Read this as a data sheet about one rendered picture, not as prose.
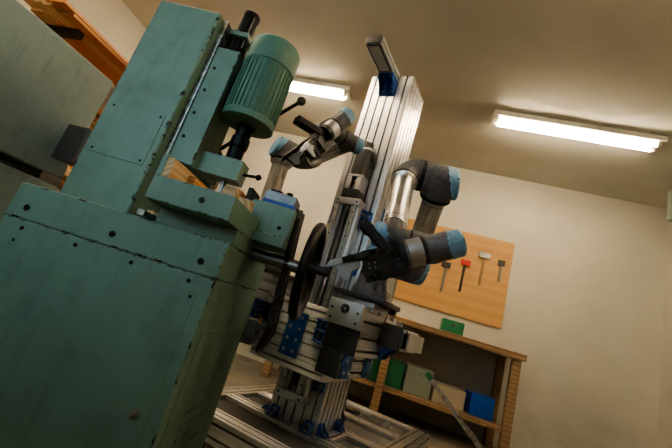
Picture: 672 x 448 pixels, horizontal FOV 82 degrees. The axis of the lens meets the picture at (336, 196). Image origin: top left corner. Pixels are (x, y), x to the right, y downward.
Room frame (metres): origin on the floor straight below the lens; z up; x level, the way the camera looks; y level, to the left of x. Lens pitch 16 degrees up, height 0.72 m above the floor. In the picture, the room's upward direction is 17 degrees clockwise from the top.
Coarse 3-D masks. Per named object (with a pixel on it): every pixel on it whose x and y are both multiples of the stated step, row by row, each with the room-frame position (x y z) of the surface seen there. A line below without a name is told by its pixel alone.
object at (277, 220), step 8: (256, 200) 1.11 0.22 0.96; (256, 208) 1.11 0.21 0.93; (264, 208) 1.10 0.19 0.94; (272, 208) 1.10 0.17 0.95; (280, 208) 1.10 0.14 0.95; (288, 208) 1.10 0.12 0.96; (256, 216) 1.11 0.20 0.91; (264, 216) 1.10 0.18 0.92; (272, 216) 1.10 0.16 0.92; (280, 216) 1.10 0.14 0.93; (288, 216) 1.09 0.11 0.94; (264, 224) 1.10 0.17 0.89; (272, 224) 1.10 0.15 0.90; (280, 224) 1.10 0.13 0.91; (288, 224) 1.09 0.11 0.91; (272, 232) 1.10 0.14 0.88; (280, 232) 1.10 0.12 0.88; (288, 232) 1.09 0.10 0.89; (288, 240) 1.13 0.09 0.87
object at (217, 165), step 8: (208, 152) 1.15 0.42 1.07; (200, 160) 1.15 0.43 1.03; (208, 160) 1.15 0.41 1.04; (216, 160) 1.15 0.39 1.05; (224, 160) 1.15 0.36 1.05; (232, 160) 1.14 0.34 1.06; (240, 160) 1.14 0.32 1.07; (200, 168) 1.15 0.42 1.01; (208, 168) 1.15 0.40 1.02; (216, 168) 1.15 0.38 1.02; (224, 168) 1.15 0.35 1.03; (232, 168) 1.14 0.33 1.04; (240, 168) 1.14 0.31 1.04; (248, 168) 1.20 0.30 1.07; (208, 176) 1.19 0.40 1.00; (216, 176) 1.16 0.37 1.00; (224, 176) 1.14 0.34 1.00; (232, 176) 1.14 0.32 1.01; (240, 176) 1.16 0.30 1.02; (224, 184) 1.17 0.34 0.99; (232, 184) 1.19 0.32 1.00; (240, 184) 1.18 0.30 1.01
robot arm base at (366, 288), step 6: (360, 276) 1.62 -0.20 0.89; (360, 282) 1.59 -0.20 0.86; (366, 282) 1.58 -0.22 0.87; (372, 282) 1.57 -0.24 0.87; (378, 282) 1.58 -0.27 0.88; (384, 282) 1.59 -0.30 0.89; (354, 288) 1.60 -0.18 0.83; (360, 288) 1.58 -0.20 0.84; (366, 288) 1.57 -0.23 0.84; (372, 288) 1.56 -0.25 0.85; (378, 288) 1.58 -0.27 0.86; (384, 288) 1.59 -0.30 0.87; (366, 294) 1.56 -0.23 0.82; (372, 294) 1.56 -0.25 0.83; (378, 294) 1.56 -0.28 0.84; (384, 294) 1.58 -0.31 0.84
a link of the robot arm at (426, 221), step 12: (432, 168) 1.26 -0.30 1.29; (444, 168) 1.26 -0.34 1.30; (420, 180) 1.28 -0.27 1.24; (432, 180) 1.27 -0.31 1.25; (444, 180) 1.26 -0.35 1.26; (456, 180) 1.25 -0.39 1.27; (420, 192) 1.36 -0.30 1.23; (432, 192) 1.30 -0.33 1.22; (444, 192) 1.28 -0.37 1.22; (456, 192) 1.27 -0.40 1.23; (420, 204) 1.40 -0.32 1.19; (432, 204) 1.33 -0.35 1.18; (444, 204) 1.33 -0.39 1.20; (420, 216) 1.41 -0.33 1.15; (432, 216) 1.38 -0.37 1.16; (420, 228) 1.43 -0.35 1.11; (432, 228) 1.42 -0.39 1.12; (408, 276) 1.58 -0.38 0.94; (420, 276) 1.56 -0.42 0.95
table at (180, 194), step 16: (160, 176) 0.90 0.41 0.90; (160, 192) 0.90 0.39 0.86; (176, 192) 0.89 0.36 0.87; (192, 192) 0.89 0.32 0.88; (208, 192) 0.88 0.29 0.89; (176, 208) 0.93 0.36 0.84; (192, 208) 0.89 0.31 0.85; (208, 208) 0.88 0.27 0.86; (224, 208) 0.88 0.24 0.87; (240, 208) 0.93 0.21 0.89; (224, 224) 0.95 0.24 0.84; (240, 224) 0.97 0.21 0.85; (256, 224) 1.10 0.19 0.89; (256, 240) 1.08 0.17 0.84; (272, 240) 1.08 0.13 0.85
